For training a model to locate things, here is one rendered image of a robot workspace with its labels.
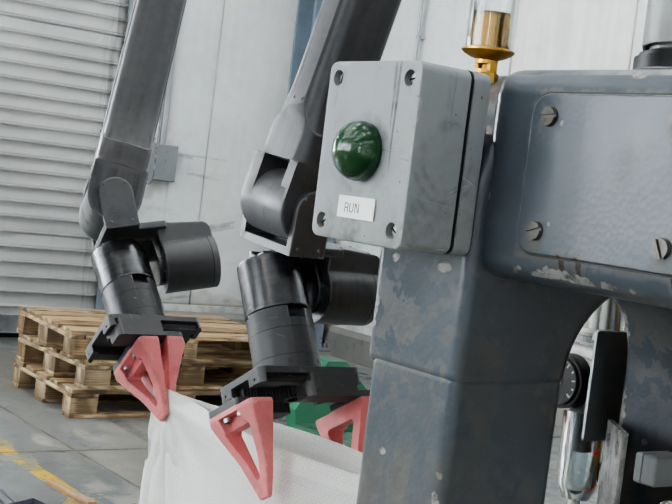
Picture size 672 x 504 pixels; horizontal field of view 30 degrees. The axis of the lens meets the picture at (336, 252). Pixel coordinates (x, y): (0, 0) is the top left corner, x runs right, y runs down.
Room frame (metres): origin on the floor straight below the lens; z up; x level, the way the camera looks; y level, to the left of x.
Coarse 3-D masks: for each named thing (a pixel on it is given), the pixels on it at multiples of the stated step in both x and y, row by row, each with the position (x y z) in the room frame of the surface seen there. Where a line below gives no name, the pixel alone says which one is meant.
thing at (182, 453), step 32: (192, 416) 1.15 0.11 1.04; (160, 448) 1.20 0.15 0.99; (192, 448) 1.14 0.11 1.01; (224, 448) 1.07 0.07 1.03; (288, 448) 1.09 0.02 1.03; (320, 448) 1.06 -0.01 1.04; (352, 448) 1.03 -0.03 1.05; (160, 480) 1.19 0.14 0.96; (192, 480) 1.13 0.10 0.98; (224, 480) 1.06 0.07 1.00; (288, 480) 0.98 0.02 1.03; (320, 480) 0.96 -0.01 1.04; (352, 480) 0.94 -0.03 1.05
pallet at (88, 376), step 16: (32, 336) 6.56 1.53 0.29; (32, 352) 6.58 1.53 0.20; (48, 352) 6.31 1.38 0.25; (48, 368) 6.30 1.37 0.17; (64, 368) 6.28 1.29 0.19; (80, 368) 6.02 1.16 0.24; (96, 368) 6.01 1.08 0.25; (192, 368) 6.34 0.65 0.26; (224, 368) 6.94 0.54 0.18; (240, 368) 6.92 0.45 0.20; (80, 384) 6.01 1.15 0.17; (96, 384) 6.02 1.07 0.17; (112, 384) 6.11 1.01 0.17; (176, 384) 6.32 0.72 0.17; (192, 384) 6.34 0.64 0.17; (208, 384) 6.45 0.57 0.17; (224, 384) 6.51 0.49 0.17
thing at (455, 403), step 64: (512, 128) 0.61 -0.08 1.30; (576, 128) 0.58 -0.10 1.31; (640, 128) 0.55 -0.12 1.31; (512, 192) 0.61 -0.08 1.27; (576, 192) 0.57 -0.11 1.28; (640, 192) 0.54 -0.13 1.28; (384, 256) 0.67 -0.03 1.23; (448, 256) 0.63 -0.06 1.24; (512, 256) 0.60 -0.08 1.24; (576, 256) 0.57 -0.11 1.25; (640, 256) 0.54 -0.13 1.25; (384, 320) 0.67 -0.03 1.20; (448, 320) 0.63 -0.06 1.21; (512, 320) 0.64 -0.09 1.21; (576, 320) 0.67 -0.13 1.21; (640, 320) 0.78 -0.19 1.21; (384, 384) 0.66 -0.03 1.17; (448, 384) 0.62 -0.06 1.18; (512, 384) 0.64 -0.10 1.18; (640, 384) 0.79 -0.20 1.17; (384, 448) 0.66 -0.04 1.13; (448, 448) 0.62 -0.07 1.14; (512, 448) 0.65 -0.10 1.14; (640, 448) 0.78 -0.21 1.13
